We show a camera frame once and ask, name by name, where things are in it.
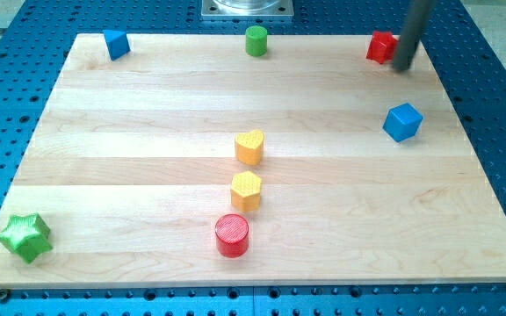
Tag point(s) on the red star block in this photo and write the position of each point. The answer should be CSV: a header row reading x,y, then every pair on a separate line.
x,y
382,47

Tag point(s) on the blue cube block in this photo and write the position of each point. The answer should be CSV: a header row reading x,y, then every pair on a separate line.
x,y
402,122

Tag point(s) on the green star block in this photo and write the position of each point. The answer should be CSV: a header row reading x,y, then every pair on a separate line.
x,y
26,236

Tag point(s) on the yellow heart block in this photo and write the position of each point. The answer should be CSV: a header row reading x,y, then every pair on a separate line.
x,y
249,147

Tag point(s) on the yellow hexagon block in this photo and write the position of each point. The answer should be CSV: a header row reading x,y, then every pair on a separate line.
x,y
245,190

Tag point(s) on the light wooden board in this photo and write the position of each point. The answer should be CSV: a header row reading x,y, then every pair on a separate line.
x,y
188,162

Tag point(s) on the red cylinder block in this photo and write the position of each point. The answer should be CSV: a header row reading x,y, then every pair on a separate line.
x,y
232,235

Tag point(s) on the green cylinder block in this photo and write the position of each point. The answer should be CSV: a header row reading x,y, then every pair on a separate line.
x,y
256,40

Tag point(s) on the blue triangular prism block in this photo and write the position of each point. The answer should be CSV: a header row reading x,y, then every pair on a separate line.
x,y
117,43

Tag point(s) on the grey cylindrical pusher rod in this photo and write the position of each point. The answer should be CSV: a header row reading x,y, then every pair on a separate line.
x,y
413,29

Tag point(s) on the blue perforated metal table plate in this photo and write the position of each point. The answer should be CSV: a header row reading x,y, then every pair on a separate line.
x,y
37,36

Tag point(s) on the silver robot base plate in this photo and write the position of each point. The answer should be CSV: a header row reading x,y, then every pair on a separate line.
x,y
246,8

